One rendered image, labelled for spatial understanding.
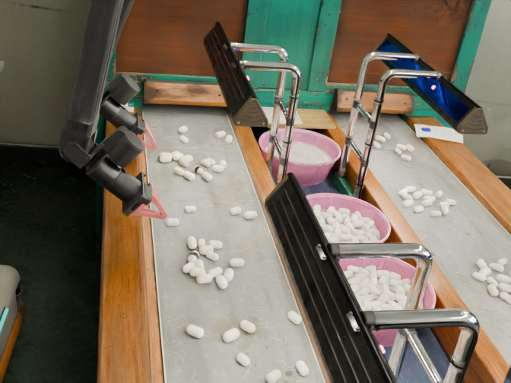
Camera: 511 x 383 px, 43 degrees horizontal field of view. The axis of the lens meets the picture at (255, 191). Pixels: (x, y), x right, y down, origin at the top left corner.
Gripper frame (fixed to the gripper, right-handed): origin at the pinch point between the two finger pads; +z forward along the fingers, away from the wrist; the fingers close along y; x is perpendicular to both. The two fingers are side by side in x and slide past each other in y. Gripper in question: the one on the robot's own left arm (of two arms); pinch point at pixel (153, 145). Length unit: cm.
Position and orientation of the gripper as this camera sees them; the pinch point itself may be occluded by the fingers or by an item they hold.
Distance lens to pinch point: 186.3
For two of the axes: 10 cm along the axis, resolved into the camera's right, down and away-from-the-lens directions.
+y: -1.8, -5.0, 8.5
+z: 6.5, 5.8, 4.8
